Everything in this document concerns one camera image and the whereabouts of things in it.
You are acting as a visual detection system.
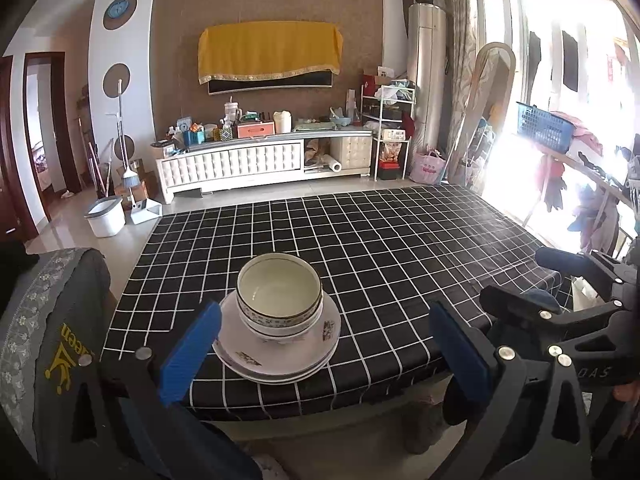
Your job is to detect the cream bowl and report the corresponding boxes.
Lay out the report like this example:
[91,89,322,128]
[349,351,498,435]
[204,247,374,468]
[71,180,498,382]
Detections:
[238,300,325,335]

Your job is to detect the pink box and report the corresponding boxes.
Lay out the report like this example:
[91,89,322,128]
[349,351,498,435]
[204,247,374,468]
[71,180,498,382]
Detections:
[236,121,276,139]

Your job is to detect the round blue wall clock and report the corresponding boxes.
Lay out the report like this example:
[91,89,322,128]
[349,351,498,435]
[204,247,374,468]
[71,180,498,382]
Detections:
[103,0,138,30]

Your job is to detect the pink floral white plate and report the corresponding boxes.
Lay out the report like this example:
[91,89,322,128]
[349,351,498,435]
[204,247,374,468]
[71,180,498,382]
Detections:
[220,345,337,382]

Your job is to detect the grey chair cover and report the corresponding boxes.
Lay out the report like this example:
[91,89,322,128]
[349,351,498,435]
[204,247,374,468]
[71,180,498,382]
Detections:
[0,247,118,461]

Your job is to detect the dark blue trousers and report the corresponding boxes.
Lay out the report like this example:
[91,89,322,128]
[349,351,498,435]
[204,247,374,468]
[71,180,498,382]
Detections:
[200,420,263,480]

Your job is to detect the white dustpan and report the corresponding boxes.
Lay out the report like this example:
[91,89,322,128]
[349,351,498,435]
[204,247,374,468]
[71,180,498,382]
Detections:
[129,199,163,225]

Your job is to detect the white shelf rack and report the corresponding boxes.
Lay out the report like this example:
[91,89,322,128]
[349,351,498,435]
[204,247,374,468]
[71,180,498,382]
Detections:
[360,82,417,181]

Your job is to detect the plain white plate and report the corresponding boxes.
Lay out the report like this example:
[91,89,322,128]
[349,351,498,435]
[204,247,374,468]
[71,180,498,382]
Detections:
[227,352,333,386]

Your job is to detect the white tufted television cabinet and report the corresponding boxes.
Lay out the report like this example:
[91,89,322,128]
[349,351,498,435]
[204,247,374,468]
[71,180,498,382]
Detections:
[155,130,375,206]

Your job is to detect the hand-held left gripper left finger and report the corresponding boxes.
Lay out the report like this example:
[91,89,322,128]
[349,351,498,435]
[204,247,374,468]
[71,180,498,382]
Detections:
[60,301,223,480]

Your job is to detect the dark wooden door frame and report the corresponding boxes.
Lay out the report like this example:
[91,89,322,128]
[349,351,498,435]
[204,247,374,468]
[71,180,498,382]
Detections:
[22,51,83,196]

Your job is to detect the cardboard box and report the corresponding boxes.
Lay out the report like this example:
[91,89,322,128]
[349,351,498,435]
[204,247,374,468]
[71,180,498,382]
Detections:
[115,160,158,201]

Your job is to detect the yellow cloth cover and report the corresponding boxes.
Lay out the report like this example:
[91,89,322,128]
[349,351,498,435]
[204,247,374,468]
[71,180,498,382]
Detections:
[197,21,344,85]

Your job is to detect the blue plastic basket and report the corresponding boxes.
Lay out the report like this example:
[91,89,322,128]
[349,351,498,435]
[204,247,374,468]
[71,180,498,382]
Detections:
[515,101,576,155]

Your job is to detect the dark wooden door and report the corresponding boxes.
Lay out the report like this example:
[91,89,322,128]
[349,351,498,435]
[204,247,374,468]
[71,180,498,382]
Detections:
[0,55,38,241]

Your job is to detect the patterned curtain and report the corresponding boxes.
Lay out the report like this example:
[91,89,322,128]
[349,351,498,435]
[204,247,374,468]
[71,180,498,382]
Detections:
[440,0,481,171]

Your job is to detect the tall standing air conditioner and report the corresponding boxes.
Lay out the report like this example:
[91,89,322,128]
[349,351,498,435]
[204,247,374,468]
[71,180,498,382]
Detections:
[406,2,447,181]

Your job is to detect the white bucket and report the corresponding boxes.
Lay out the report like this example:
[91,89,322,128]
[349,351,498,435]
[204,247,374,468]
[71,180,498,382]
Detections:
[84,197,126,238]

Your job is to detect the wooden framed standing mirror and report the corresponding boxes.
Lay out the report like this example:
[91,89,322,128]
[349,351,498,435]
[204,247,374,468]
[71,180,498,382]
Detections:
[445,41,517,196]

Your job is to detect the wooden drying rack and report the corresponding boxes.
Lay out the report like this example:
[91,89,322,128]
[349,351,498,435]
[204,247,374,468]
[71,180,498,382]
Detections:
[520,140,640,261]

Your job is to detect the patterned rim bowl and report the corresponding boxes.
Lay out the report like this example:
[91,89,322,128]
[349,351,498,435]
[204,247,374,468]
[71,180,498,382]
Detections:
[236,253,323,333]

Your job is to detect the black cloth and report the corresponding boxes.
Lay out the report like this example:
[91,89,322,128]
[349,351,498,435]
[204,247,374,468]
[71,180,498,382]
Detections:
[0,240,41,306]

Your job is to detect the pink bag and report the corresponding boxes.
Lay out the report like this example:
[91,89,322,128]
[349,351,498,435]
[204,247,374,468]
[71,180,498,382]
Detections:
[410,149,447,186]

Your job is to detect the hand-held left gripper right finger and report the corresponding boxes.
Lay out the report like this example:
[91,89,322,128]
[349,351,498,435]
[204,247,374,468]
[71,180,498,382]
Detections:
[429,301,593,480]

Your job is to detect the cat print white plate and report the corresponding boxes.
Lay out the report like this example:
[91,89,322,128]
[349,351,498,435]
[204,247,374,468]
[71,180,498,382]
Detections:
[212,290,342,378]

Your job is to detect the black checked tablecloth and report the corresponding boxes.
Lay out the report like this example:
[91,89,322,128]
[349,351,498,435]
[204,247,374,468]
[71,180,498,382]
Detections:
[100,184,573,421]

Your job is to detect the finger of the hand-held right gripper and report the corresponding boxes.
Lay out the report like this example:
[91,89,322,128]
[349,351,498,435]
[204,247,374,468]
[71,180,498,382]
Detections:
[479,285,626,356]
[535,246,636,301]

